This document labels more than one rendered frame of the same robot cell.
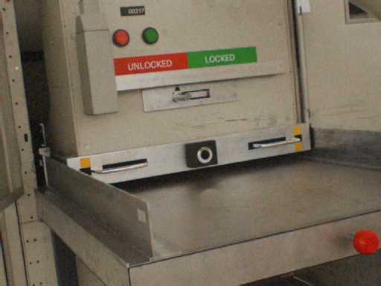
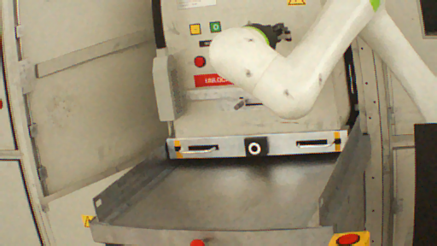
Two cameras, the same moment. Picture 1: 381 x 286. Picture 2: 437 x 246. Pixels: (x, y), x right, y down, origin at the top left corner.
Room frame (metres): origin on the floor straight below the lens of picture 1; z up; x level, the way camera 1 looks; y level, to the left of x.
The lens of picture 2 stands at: (-0.17, -1.22, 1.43)
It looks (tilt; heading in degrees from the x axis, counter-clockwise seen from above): 14 degrees down; 44
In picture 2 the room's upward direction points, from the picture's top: 8 degrees counter-clockwise
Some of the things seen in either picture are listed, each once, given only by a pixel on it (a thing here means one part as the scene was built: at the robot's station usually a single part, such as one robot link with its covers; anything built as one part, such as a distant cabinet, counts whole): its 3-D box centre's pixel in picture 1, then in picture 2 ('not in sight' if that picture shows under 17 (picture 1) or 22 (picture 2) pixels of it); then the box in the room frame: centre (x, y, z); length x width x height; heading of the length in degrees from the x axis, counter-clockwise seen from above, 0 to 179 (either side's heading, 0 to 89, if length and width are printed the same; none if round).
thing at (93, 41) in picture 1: (95, 65); (167, 86); (1.07, 0.15, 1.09); 0.08 x 0.05 x 0.17; 23
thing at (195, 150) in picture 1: (202, 153); (255, 146); (1.20, -0.03, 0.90); 0.06 x 0.03 x 0.05; 113
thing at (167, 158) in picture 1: (194, 153); (259, 143); (1.23, -0.01, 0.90); 0.54 x 0.05 x 0.06; 113
